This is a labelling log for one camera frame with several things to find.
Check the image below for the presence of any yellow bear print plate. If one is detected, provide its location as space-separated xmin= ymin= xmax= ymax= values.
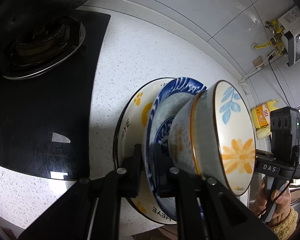
xmin=113 ymin=77 xmax=176 ymax=225

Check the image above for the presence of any white bowl blue leaf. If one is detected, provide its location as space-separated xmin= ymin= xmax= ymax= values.
xmin=190 ymin=80 xmax=256 ymax=197

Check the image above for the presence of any blue patterned shallow bowl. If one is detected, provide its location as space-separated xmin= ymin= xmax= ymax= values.
xmin=142 ymin=77 xmax=206 ymax=220

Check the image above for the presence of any person's right hand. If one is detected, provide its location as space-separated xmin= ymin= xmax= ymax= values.
xmin=250 ymin=179 xmax=293 ymax=228

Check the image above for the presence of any pale cabbage piece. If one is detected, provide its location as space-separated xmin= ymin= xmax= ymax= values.
xmin=256 ymin=126 xmax=271 ymax=140

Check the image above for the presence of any yellow detergent bottle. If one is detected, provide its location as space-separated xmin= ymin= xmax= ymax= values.
xmin=251 ymin=99 xmax=279 ymax=129

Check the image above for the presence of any yellow gas valve pipe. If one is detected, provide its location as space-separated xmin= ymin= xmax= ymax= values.
xmin=251 ymin=20 xmax=288 ymax=56

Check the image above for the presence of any white gas water heater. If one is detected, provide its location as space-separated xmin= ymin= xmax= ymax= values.
xmin=277 ymin=6 xmax=300 ymax=67

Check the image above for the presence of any black glass gas stove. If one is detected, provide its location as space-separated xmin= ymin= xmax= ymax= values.
xmin=0 ymin=10 xmax=110 ymax=180

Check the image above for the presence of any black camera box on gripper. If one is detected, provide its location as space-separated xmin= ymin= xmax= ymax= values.
xmin=270 ymin=107 xmax=300 ymax=167

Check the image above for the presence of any white power cable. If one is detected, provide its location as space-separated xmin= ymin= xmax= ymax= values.
xmin=238 ymin=51 xmax=276 ymax=95

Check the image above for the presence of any beige wall socket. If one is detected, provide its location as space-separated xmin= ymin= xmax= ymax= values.
xmin=253 ymin=56 xmax=264 ymax=68

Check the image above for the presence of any black power cable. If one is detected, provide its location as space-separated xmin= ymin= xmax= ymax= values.
xmin=267 ymin=53 xmax=292 ymax=108

